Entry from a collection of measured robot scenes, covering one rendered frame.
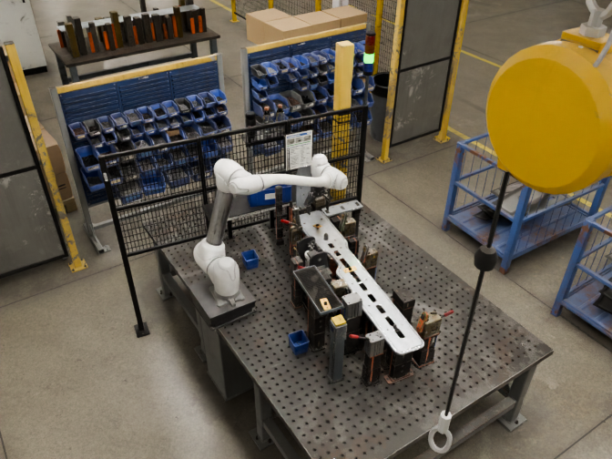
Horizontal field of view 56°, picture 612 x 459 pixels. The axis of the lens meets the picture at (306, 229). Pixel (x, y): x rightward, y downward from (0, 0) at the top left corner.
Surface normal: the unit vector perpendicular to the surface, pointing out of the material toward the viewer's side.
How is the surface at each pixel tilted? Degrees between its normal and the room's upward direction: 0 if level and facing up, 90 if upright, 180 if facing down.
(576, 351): 0
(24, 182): 90
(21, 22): 90
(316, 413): 0
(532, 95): 90
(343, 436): 0
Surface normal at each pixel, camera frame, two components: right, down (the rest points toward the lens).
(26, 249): 0.54, 0.51
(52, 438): 0.00, -0.80
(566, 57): -0.54, -0.29
